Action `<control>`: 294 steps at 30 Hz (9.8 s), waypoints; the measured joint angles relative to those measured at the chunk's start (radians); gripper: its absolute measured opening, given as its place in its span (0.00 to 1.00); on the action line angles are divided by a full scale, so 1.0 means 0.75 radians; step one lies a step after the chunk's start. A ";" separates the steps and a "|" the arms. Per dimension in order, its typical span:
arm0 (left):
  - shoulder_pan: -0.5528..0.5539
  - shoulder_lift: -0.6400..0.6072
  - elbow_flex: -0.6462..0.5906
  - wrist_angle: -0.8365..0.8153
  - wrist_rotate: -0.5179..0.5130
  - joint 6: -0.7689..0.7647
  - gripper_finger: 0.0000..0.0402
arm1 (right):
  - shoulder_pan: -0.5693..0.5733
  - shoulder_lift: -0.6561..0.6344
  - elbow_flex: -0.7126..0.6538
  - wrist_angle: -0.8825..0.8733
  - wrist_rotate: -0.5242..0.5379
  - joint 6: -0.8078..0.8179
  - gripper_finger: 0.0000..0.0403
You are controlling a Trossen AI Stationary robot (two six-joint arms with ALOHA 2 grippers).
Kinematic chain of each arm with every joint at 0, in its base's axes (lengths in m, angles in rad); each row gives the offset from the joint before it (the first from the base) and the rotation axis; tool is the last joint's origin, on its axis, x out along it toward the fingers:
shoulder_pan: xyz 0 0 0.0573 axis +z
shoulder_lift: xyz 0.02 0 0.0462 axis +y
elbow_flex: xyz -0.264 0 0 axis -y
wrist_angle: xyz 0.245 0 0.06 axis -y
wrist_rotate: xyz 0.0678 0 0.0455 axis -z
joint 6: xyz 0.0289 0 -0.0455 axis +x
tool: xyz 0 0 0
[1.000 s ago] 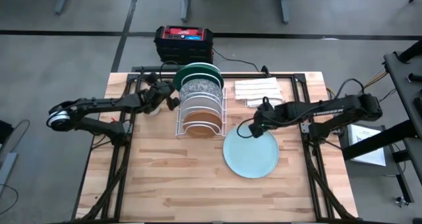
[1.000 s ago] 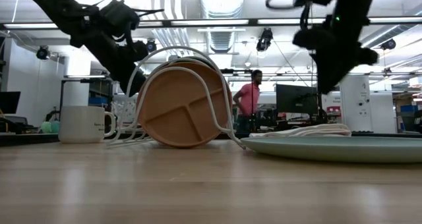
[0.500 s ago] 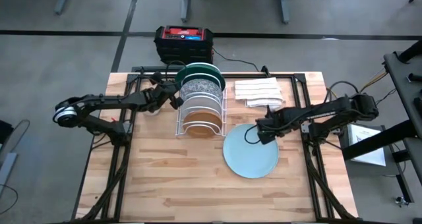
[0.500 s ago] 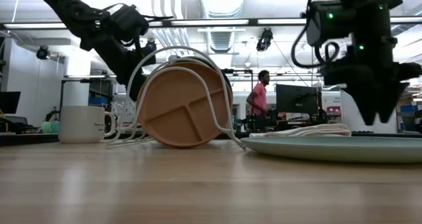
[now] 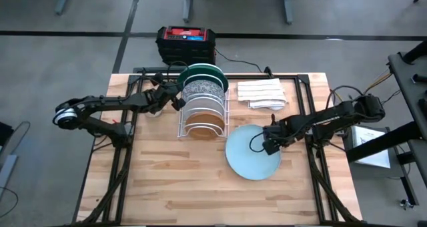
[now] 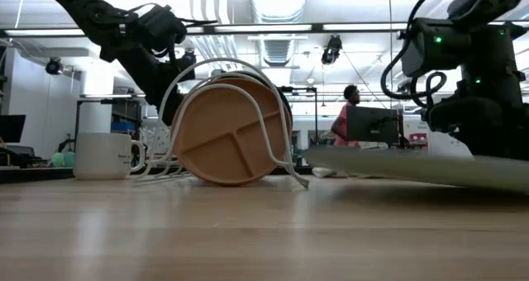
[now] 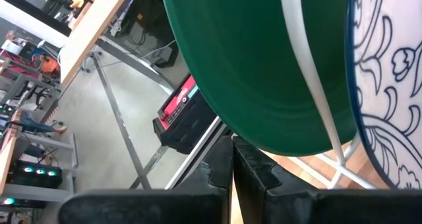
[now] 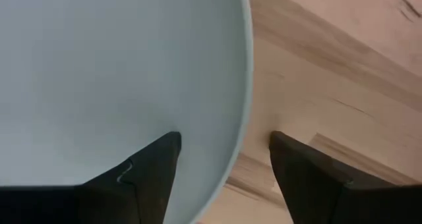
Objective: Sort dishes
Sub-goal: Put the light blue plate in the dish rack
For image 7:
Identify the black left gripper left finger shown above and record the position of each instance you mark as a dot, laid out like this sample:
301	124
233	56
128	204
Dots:
204	201

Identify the person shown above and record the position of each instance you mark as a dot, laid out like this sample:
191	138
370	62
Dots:
36	126

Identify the white blue floral plate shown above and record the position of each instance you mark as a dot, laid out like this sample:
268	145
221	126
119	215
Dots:
389	85

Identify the red black power station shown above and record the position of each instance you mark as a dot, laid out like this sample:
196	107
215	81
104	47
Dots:
184	125

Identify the black computer case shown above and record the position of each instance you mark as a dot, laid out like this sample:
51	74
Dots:
148	26

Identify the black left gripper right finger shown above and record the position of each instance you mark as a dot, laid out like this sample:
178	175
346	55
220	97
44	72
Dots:
257	201

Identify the dark green plate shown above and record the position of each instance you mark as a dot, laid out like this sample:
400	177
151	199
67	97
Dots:
237	52

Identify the wooden top desk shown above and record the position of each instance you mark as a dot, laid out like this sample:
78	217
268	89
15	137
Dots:
89	29

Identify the black computer green lights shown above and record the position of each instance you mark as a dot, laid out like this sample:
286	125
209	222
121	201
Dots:
36	181

